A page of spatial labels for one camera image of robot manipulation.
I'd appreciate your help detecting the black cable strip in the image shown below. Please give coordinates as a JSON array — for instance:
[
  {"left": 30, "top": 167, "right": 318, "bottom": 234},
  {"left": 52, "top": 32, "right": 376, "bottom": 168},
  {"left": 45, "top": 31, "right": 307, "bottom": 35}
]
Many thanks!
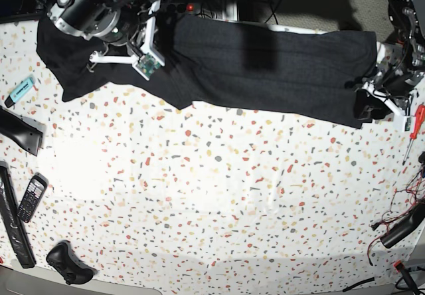
[{"left": 342, "top": 277, "right": 375, "bottom": 292}]

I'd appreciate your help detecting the black T-shirt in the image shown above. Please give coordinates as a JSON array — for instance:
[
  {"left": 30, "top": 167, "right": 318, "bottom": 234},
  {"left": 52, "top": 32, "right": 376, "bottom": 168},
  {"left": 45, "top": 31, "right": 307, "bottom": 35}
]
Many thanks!
[{"left": 37, "top": 15, "right": 377, "bottom": 128}]

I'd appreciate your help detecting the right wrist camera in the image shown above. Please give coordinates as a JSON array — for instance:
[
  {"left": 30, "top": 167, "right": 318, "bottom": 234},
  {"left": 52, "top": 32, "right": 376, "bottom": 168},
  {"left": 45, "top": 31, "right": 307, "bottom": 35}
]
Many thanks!
[{"left": 132, "top": 54, "right": 165, "bottom": 81}]

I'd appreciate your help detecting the long black flat bar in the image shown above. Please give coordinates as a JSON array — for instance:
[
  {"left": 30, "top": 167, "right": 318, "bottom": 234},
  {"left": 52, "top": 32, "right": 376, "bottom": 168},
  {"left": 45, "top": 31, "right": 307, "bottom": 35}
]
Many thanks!
[{"left": 1, "top": 161, "right": 37, "bottom": 269}]

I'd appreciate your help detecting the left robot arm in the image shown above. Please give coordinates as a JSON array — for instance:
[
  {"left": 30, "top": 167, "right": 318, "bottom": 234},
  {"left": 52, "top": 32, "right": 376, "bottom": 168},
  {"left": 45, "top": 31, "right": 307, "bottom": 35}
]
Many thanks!
[{"left": 354, "top": 0, "right": 424, "bottom": 122}]

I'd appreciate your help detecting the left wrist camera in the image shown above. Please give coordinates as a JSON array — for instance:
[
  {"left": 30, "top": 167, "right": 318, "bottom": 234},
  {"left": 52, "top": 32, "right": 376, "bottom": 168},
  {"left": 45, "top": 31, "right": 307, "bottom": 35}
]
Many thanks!
[{"left": 402, "top": 116, "right": 415, "bottom": 132}]

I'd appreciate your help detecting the black game controller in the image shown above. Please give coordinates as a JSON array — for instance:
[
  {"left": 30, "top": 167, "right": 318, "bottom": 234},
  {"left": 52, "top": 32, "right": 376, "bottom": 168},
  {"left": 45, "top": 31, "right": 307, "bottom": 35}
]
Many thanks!
[{"left": 46, "top": 241, "right": 95, "bottom": 285}]

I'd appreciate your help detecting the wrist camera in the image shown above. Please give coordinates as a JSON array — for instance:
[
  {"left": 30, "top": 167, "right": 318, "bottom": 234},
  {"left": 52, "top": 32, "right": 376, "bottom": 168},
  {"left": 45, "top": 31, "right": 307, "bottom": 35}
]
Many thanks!
[
  {"left": 402, "top": 116, "right": 415, "bottom": 132},
  {"left": 132, "top": 54, "right": 165, "bottom": 81}
]

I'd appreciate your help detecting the power strip with red switch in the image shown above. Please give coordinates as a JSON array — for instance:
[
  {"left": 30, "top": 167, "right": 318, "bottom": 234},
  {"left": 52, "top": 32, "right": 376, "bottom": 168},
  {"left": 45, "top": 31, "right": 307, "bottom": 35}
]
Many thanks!
[{"left": 166, "top": 3, "right": 201, "bottom": 15}]

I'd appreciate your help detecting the black plastic handle part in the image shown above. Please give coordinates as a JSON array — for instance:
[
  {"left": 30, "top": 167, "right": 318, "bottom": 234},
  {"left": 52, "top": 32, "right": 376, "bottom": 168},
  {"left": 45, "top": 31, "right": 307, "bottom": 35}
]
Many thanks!
[{"left": 1, "top": 108, "right": 43, "bottom": 156}]

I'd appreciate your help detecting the light blue highlighter marker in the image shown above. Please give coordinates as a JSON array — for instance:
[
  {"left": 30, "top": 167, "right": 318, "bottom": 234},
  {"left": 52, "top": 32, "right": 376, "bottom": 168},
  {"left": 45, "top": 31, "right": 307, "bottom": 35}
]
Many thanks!
[{"left": 5, "top": 76, "right": 35, "bottom": 108}]

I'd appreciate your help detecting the red and black wire bundle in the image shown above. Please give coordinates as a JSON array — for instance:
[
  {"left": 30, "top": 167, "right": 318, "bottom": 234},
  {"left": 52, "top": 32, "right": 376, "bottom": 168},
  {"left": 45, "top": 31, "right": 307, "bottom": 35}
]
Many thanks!
[{"left": 366, "top": 167, "right": 425, "bottom": 266}]

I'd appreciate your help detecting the red black tool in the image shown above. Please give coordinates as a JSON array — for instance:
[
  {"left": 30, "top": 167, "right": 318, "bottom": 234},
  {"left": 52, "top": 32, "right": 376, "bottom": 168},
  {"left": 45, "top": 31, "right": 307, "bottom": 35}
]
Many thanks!
[{"left": 394, "top": 260, "right": 424, "bottom": 295}]

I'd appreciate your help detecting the black cylinder with wires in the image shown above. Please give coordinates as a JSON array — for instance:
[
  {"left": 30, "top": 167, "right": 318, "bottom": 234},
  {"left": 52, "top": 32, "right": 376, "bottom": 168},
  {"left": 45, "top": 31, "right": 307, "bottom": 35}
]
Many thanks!
[{"left": 381, "top": 203, "right": 424, "bottom": 248}]

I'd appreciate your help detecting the black remote control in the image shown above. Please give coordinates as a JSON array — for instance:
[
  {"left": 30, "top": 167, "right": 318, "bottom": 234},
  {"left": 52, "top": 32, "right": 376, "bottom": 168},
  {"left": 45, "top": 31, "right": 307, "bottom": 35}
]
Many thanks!
[{"left": 17, "top": 173, "right": 48, "bottom": 223}]

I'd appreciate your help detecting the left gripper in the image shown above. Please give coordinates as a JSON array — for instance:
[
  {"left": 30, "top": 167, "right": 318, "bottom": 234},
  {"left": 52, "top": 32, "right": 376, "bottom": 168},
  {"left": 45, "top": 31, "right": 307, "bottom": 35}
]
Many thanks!
[{"left": 345, "top": 72, "right": 415, "bottom": 123}]

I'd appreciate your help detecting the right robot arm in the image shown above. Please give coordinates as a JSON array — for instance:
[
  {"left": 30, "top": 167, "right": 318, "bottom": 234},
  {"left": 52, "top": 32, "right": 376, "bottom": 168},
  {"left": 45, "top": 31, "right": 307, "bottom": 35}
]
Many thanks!
[{"left": 48, "top": 0, "right": 168, "bottom": 80}]

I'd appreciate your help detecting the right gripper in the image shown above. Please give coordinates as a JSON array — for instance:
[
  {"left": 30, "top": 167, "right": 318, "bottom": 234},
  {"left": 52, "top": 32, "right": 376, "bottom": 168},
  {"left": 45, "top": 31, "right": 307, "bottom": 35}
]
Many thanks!
[{"left": 89, "top": 0, "right": 165, "bottom": 67}]

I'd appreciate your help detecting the red handled screwdriver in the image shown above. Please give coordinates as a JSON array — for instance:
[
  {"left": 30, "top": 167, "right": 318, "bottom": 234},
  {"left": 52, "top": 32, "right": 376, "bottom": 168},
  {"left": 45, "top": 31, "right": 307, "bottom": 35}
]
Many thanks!
[{"left": 402, "top": 104, "right": 425, "bottom": 165}]

